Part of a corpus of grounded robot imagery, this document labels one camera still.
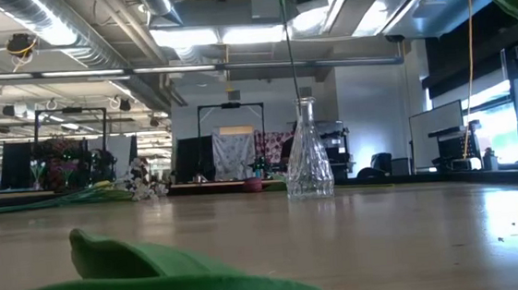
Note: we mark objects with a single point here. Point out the red tulip with thin stem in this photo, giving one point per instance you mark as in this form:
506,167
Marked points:
289,45

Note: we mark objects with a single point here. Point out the dark red tulip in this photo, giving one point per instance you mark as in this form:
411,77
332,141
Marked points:
253,185

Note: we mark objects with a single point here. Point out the clear cut glass vase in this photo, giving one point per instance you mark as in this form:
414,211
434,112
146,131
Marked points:
309,169

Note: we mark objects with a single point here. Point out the white blossom flower spray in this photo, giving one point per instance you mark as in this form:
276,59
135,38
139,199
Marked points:
144,191

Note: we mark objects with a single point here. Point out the small vase with white tulips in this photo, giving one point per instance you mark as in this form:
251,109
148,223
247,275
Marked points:
37,174

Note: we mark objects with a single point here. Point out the bright ceiling light panel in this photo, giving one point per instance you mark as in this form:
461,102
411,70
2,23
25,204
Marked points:
232,36

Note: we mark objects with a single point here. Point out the grey ceiling box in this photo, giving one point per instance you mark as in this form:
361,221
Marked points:
265,5

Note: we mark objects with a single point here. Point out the grey horizontal ceiling pipe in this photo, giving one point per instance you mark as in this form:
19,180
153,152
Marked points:
257,65

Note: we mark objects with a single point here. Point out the pink patterned cloth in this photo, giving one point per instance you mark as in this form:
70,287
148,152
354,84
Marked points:
268,144

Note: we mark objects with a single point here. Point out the white floral cloth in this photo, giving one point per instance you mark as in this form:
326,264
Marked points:
234,156

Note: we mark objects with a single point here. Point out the black panel screen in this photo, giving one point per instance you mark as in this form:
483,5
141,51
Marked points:
188,160

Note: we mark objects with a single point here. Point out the person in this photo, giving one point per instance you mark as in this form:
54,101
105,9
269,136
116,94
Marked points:
286,149

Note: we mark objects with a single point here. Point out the black machine on counter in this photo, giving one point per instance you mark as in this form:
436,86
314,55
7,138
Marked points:
340,148

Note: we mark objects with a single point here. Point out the black office chair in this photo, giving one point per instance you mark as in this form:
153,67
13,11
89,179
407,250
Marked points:
381,163

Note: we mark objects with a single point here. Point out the grey waste bin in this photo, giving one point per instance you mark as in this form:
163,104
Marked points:
400,166

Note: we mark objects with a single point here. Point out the whiteboard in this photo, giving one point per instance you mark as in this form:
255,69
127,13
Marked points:
436,135

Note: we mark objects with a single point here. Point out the black equipment shelf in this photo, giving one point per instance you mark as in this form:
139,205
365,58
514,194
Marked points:
453,146

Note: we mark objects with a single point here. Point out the small grey bottle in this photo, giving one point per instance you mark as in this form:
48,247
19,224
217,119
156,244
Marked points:
490,161

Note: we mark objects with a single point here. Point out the small silver spiral duct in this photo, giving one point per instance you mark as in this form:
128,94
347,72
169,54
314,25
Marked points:
155,0

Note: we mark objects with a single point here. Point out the black metal frame rig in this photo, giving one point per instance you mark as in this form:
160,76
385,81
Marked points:
230,105
68,110

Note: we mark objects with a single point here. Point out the large silver spiral duct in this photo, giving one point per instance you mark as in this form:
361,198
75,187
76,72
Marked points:
94,47

